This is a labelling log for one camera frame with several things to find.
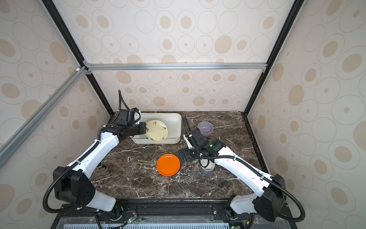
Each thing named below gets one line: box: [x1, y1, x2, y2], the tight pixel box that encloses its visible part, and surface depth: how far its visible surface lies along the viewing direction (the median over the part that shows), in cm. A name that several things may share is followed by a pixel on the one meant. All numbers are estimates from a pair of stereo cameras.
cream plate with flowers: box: [145, 119, 169, 144], surface depth 92 cm
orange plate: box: [156, 153, 181, 177], surface depth 91 cm
